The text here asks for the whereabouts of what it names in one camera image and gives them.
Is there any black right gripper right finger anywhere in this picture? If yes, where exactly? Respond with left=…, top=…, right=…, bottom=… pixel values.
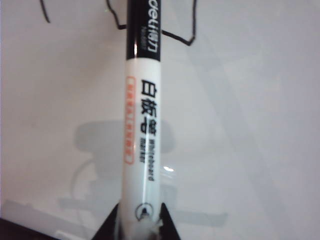
left=156, top=202, right=182, bottom=240

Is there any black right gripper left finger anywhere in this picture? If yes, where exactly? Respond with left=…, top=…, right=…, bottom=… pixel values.
left=91, top=203, right=121, bottom=240

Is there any white black-banded whiteboard marker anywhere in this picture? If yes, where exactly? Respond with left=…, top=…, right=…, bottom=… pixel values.
left=119, top=0, right=164, bottom=233

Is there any white glass whiteboard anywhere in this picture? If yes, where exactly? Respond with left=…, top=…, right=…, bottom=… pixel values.
left=0, top=0, right=320, bottom=240

